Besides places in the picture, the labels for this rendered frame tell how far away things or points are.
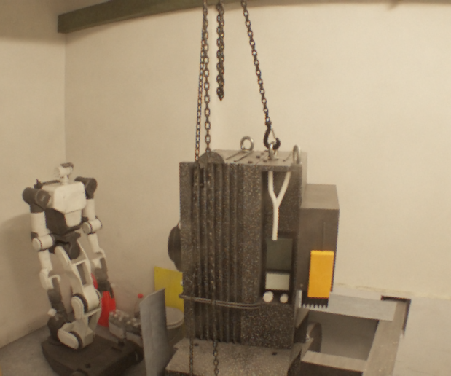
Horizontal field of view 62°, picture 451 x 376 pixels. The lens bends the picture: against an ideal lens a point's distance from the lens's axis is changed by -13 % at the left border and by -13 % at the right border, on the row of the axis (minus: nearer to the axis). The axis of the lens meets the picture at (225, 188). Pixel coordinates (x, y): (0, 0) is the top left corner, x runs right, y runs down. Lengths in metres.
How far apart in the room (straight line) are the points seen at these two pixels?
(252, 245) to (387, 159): 1.25
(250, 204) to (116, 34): 2.17
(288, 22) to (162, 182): 1.41
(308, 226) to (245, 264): 0.29
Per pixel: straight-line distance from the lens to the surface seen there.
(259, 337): 1.65
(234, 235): 1.50
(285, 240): 1.52
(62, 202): 2.53
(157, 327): 1.85
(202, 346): 1.68
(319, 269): 1.40
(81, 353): 3.04
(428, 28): 2.55
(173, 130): 2.93
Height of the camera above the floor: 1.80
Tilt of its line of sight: 11 degrees down
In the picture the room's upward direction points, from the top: straight up
